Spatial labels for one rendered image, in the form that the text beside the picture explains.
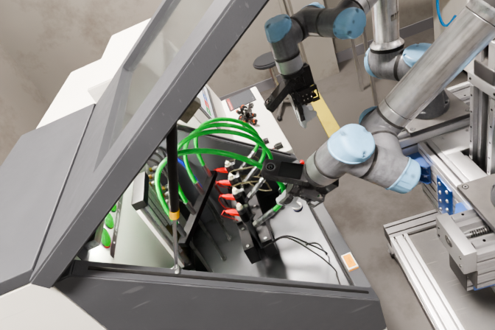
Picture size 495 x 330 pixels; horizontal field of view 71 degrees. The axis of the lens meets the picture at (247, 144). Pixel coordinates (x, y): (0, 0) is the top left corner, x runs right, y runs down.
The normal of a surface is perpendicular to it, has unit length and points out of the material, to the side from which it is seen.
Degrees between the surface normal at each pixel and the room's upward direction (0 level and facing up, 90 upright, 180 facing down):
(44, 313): 90
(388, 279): 0
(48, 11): 90
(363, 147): 45
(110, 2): 90
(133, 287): 90
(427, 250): 0
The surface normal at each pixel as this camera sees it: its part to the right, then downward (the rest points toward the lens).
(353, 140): 0.29, -0.44
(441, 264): -0.34, -0.76
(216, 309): 0.20, 0.52
